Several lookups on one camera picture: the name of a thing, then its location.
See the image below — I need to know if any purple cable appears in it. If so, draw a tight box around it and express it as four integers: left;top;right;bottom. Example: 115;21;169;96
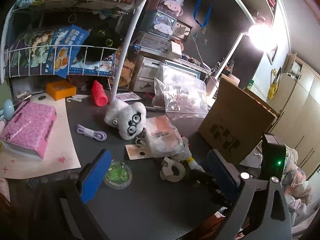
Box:
76;123;107;142

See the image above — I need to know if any tape dispenser with clear tape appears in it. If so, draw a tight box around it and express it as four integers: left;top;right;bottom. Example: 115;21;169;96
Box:
159;157;185;183

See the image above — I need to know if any round green glass dish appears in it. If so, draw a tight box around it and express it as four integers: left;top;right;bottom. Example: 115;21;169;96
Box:
104;159;133;190

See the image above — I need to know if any lined paper sheet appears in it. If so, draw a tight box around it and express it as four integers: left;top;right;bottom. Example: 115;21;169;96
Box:
1;96;81;179

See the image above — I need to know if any brown cardboard box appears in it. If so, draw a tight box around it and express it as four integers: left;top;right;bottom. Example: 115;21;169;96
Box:
198;76;278;165

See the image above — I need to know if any white plush doll with yellow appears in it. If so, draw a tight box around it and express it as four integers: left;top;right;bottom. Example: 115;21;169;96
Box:
172;137;204;172

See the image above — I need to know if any beige wardrobe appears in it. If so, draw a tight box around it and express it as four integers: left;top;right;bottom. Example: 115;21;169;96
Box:
268;53;319;178

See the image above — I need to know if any peach packaged item in plastic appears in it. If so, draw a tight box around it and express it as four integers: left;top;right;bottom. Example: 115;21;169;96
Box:
145;115;184;158

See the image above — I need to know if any pink leopard print box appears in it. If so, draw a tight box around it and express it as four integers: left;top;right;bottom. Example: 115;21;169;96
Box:
1;102;57;160

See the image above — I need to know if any red plastic bottle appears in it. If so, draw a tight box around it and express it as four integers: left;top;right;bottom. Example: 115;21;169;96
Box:
92;80;108;107

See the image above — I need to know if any white plastic hook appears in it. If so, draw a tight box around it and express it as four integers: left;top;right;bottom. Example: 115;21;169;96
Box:
66;97;82;102

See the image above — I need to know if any pink printed sachet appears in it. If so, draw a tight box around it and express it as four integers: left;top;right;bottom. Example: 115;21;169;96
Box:
116;92;142;102

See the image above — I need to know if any clear zip bag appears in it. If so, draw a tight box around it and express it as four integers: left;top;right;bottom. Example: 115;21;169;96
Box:
152;64;208;118

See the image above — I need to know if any orange plastic box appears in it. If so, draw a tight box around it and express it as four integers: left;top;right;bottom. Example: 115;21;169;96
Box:
46;80;76;101

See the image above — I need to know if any light blue bunny gadget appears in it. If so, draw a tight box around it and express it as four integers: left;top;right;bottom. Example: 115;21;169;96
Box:
0;99;15;123

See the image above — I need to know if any bright desk lamp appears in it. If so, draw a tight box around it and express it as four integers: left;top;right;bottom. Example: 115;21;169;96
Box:
206;23;276;98

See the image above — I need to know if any white mini drawer unit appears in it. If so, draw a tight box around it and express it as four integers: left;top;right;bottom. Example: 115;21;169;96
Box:
130;55;161;94

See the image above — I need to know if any anime illustration book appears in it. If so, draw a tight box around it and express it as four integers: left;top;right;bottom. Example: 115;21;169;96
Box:
5;30;55;77

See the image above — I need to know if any blue food brochure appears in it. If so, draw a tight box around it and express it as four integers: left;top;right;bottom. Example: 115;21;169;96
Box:
44;25;89;78

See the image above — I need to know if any black plush toy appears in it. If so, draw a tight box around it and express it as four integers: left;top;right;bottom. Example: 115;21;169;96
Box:
76;23;123;62

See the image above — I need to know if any blue cinnamoroll display box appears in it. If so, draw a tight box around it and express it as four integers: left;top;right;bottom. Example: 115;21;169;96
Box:
139;10;177;39

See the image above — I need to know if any pink cinnamoroll display box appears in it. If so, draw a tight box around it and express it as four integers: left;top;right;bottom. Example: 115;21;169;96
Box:
146;0;184;18

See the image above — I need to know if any white plush keychain with glasses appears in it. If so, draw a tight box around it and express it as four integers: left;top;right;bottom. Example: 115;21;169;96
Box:
104;99;146;140

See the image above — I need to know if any white wire shelf rack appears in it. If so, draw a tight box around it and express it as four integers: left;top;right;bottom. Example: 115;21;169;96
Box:
1;0;147;94

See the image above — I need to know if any blue lanyard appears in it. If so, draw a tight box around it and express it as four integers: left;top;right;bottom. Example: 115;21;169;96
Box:
193;0;221;29

